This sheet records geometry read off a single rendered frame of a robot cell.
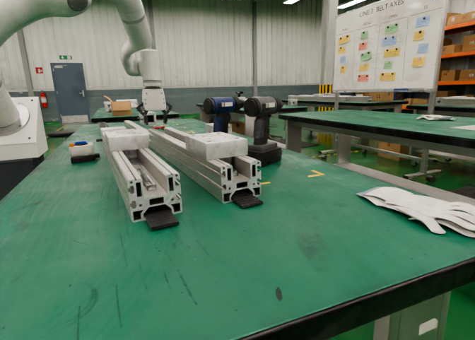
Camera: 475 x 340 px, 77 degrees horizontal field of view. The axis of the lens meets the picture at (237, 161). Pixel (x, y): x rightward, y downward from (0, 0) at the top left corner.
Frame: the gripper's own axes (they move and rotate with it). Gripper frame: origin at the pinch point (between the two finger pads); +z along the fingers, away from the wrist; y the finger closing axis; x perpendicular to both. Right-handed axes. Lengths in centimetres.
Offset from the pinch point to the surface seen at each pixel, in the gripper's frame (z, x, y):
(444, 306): 29, 115, -29
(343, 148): 51, -87, -215
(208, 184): 9, 78, 5
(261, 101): -10, 63, -19
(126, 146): 1, 54, 20
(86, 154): 8.1, 21.8, 30.5
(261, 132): 0, 61, -20
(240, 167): 5, 81, -2
